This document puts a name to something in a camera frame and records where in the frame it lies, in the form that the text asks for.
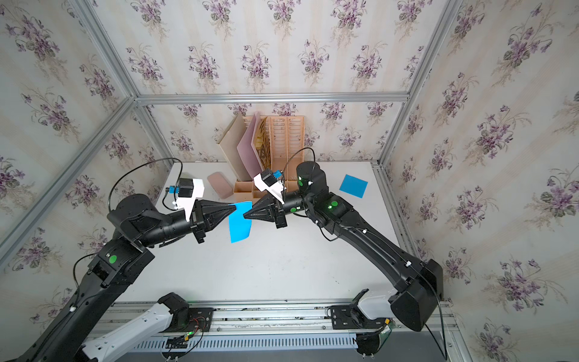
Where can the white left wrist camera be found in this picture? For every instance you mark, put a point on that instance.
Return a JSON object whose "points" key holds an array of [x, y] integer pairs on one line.
{"points": [[185, 193]]}

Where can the pink folder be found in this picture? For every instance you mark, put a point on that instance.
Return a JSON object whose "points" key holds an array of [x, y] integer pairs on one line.
{"points": [[247, 151]]}

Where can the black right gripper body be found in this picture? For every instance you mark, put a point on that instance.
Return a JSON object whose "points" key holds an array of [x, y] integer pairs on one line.
{"points": [[280, 218]]}

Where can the aluminium mounting rail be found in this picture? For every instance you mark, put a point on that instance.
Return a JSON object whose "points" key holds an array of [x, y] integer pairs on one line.
{"points": [[253, 317]]}

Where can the blue square paper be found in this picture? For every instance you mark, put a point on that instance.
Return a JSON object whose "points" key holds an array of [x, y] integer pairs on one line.
{"points": [[353, 186], [239, 226]]}

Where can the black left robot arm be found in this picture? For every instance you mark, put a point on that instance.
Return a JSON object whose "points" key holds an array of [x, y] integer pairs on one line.
{"points": [[139, 226]]}

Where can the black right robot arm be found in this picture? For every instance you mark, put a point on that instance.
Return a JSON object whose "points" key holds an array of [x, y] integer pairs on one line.
{"points": [[418, 284]]}

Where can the pink pencil case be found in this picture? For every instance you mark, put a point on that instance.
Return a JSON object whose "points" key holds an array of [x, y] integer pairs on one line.
{"points": [[221, 185]]}

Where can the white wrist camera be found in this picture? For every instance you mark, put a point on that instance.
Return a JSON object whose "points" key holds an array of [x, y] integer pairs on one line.
{"points": [[271, 182], [185, 193]]}

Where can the beige folder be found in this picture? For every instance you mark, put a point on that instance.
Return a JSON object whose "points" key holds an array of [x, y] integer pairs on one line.
{"points": [[228, 143]]}

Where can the peach plastic file organizer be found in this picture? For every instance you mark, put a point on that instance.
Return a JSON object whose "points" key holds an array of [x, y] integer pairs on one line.
{"points": [[287, 136]]}

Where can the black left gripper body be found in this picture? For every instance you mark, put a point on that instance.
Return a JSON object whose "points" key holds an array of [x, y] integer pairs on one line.
{"points": [[195, 225]]}

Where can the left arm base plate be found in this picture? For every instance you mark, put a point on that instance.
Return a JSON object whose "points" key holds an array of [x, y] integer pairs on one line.
{"points": [[194, 319]]}

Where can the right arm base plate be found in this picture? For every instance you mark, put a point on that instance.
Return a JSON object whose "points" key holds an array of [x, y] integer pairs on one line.
{"points": [[346, 317]]}

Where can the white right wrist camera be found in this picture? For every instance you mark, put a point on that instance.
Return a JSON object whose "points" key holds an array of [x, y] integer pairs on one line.
{"points": [[271, 182]]}

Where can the patterned yellow book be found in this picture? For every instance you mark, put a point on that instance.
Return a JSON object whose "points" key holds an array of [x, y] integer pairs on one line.
{"points": [[262, 143]]}

